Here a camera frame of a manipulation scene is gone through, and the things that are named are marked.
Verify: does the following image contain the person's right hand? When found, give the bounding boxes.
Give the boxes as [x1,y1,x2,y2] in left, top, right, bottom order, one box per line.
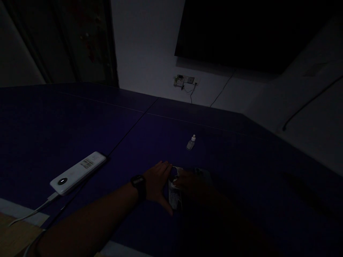
[175,170,215,205]

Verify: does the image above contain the person's left hand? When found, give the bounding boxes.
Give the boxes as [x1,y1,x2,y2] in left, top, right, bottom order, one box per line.
[142,160,174,216]

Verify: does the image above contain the person's left fingers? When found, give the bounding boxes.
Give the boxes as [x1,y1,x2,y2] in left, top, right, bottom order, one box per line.
[155,160,173,179]

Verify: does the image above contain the person's left thumb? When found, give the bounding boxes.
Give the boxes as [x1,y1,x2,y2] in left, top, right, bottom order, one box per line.
[157,195,174,216]

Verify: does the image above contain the person's right fingers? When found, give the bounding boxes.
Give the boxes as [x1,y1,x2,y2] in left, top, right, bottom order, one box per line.
[175,172,189,191]

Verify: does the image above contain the white packet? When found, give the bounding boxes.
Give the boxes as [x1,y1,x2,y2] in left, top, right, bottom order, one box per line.
[167,166,185,211]

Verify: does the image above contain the white power bank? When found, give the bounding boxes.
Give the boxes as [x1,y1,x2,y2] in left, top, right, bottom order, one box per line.
[50,151,108,196]

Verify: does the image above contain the dark door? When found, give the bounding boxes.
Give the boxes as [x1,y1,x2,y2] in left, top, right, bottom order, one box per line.
[0,0,119,88]

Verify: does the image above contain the thin black socket cable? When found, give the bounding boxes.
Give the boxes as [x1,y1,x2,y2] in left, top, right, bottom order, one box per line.
[181,82,198,104]

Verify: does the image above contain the white wall socket panel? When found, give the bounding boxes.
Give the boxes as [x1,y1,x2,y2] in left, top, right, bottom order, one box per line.
[173,75,195,88]

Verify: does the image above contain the thin black television cable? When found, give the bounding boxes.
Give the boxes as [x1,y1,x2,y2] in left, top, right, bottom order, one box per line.
[210,69,237,108]

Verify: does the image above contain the white charging cable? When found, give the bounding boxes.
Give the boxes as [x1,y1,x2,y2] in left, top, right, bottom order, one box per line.
[8,192,61,227]

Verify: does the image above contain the thick black wall cable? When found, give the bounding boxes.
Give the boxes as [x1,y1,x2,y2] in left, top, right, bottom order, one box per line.
[282,77,343,132]

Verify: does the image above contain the dark wall television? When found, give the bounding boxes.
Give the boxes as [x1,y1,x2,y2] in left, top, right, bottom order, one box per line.
[174,0,343,74]

